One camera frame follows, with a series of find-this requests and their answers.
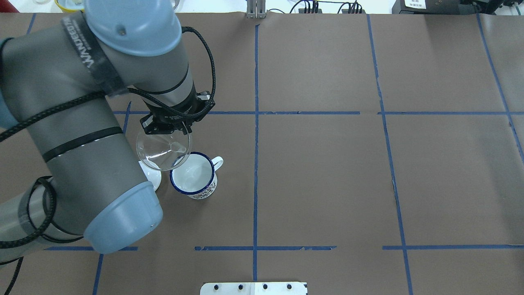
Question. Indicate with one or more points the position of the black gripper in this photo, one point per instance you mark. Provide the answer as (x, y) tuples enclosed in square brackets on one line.
[(171, 113)]

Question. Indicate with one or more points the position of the clear glass funnel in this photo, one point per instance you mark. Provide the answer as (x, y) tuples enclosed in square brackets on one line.
[(165, 151)]

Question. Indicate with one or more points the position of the white cup lid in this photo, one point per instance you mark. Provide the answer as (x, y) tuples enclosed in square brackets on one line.
[(154, 176)]

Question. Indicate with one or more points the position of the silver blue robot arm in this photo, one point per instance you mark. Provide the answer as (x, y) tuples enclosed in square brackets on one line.
[(55, 83)]

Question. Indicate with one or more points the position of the white enamel cup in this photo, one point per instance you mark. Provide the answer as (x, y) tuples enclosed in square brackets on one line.
[(197, 176)]

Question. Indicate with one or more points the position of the yellow tape roll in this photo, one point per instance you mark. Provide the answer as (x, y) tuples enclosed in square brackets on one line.
[(70, 6)]

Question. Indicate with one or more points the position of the black desktop computer box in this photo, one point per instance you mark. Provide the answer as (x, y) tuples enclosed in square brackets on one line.
[(435, 7)]

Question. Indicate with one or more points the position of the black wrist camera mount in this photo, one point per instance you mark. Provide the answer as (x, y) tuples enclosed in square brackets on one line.
[(196, 106)]

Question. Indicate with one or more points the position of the aluminium frame post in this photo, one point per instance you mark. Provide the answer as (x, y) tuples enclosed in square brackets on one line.
[(256, 9)]

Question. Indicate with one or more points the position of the white camera post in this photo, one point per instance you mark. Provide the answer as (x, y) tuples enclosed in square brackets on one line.
[(255, 288)]

